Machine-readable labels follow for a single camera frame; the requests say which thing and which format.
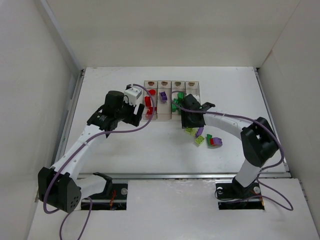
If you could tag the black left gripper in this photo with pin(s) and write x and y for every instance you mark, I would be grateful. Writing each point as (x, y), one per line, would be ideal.
(135, 115)

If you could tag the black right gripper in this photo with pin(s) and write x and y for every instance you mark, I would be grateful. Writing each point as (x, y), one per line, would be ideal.
(191, 122)

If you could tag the red large lego brick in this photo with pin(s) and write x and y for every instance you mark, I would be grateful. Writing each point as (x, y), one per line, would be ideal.
(151, 112)

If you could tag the purple slanted lego piece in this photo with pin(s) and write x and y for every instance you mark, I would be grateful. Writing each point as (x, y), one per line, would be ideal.
(199, 132)

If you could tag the green square lego plate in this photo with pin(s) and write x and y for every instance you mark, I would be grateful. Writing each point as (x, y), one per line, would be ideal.
(173, 108)

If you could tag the red arch lego brick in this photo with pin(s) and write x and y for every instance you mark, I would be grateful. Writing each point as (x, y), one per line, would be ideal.
(152, 92)

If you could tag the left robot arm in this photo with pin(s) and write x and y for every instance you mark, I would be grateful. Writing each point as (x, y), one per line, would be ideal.
(59, 187)

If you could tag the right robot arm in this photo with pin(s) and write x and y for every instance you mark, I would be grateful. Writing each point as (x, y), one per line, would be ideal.
(257, 138)

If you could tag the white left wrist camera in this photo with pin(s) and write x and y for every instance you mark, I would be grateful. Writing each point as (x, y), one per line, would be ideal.
(131, 95)

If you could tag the aluminium table edge rail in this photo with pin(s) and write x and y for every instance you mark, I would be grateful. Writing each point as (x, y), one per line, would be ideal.
(72, 88)

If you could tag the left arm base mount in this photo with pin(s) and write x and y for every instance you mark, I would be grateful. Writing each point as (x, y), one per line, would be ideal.
(112, 193)

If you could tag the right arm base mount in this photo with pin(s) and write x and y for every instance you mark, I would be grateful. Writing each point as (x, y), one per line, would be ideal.
(233, 196)

